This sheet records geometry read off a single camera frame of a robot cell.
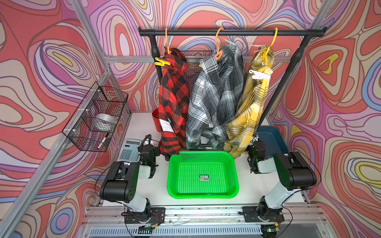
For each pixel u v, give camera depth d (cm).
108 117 74
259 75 52
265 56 56
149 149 74
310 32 49
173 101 52
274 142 100
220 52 58
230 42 63
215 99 66
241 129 62
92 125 74
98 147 70
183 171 88
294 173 47
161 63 52
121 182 46
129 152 95
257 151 72
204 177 86
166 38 82
